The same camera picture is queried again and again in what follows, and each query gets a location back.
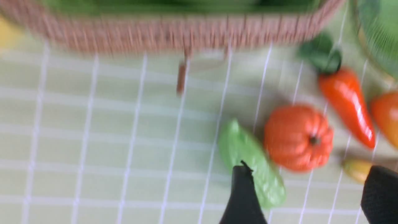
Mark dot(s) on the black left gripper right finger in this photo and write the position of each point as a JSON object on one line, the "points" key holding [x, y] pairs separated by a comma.
{"points": [[379, 201]]}

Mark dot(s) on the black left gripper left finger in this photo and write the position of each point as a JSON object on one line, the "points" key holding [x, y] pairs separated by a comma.
{"points": [[243, 206]]}

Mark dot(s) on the yellow toy banana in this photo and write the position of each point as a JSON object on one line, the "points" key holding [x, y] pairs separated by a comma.
{"points": [[357, 169]]}

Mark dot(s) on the orange toy pumpkin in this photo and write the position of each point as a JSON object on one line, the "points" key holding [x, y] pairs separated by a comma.
{"points": [[298, 138]]}

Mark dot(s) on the orange yellow toy mango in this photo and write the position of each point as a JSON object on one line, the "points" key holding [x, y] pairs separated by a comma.
{"points": [[384, 110]]}

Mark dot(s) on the orange toy carrot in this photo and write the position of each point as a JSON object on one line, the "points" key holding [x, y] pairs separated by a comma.
{"points": [[340, 86]]}

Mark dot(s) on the green checkered tablecloth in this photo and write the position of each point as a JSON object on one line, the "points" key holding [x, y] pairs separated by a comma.
{"points": [[106, 139]]}

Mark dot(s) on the green glass leaf plate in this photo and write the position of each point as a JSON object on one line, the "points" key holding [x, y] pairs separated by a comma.
{"points": [[377, 32]]}

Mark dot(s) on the woven wicker basket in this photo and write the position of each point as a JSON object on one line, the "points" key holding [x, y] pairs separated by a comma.
{"points": [[111, 34]]}

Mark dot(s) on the yellow cube block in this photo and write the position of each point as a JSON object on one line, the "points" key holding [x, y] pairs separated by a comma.
{"points": [[10, 33]]}

